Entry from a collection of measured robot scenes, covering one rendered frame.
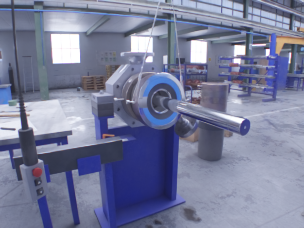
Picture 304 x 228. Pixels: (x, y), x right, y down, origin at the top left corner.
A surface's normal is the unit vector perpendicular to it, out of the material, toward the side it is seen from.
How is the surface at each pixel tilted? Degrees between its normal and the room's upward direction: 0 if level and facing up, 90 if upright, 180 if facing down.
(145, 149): 90
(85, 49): 90
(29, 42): 90
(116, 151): 90
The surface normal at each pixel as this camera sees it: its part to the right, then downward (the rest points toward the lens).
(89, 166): 0.48, 0.21
